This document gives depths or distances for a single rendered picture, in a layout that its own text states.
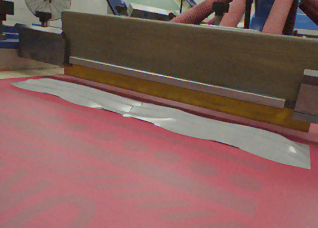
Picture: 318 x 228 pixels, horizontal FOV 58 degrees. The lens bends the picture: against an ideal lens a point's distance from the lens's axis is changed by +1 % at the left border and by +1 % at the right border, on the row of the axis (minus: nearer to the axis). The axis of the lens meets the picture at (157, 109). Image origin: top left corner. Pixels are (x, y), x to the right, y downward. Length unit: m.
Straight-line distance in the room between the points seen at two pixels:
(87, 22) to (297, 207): 0.35
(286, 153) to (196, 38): 0.17
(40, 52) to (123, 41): 0.14
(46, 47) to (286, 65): 0.33
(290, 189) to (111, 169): 0.12
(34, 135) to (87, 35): 0.23
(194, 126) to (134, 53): 0.15
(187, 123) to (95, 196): 0.15
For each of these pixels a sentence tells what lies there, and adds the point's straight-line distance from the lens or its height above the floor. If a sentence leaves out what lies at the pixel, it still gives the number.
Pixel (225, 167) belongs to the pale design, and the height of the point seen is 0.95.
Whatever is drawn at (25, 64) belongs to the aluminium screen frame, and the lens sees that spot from 0.54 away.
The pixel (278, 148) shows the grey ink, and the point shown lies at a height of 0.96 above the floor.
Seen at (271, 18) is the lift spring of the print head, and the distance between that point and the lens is 0.90.
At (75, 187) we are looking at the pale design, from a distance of 0.17.
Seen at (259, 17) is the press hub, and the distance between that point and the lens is 1.17.
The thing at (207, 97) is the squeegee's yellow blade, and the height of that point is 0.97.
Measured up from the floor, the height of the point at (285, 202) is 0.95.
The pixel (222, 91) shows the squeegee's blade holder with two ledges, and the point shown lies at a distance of 0.34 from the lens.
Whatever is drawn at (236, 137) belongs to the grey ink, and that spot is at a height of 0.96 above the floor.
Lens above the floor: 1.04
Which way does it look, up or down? 15 degrees down
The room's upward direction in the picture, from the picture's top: 8 degrees clockwise
